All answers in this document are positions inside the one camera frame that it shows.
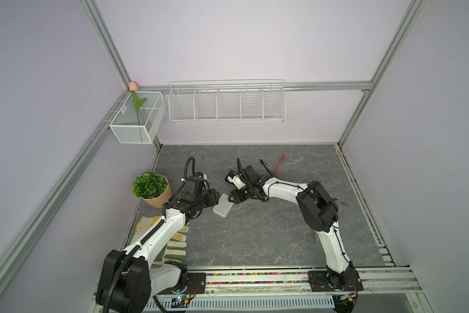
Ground white network switch box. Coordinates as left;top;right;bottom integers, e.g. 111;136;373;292
212;194;234;218

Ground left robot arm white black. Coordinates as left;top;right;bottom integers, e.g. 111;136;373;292
96;172;220;312

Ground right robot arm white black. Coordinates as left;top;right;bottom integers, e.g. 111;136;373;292
225;166;363;292

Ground green potted plant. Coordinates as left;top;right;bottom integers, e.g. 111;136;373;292
133;172;172;209

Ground yellow white work glove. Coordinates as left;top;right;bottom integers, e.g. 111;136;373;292
130;216;189;267

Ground pink tulip artificial flower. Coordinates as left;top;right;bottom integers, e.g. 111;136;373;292
128;82;147;125

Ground black cable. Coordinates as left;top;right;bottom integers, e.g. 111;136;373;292
259;158;278;179

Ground red ethernet cable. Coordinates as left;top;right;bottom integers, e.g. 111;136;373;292
274;153;288;177

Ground white wire wall shelf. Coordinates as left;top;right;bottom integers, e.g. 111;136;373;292
168;80;287;123

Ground white mesh wall basket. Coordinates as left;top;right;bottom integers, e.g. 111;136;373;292
109;91;166;144

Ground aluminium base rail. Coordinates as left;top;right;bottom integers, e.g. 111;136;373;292
93;267;423;300

